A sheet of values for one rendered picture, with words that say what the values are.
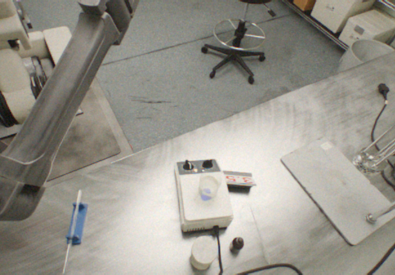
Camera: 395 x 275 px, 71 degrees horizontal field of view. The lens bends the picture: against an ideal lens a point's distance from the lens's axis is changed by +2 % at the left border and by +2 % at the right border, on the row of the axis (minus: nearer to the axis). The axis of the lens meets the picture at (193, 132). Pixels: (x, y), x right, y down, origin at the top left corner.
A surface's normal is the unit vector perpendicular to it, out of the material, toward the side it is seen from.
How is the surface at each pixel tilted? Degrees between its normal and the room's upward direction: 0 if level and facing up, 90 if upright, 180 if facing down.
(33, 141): 15
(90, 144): 0
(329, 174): 0
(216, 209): 0
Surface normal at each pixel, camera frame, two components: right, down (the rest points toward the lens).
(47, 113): -0.04, -0.29
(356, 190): 0.09, -0.59
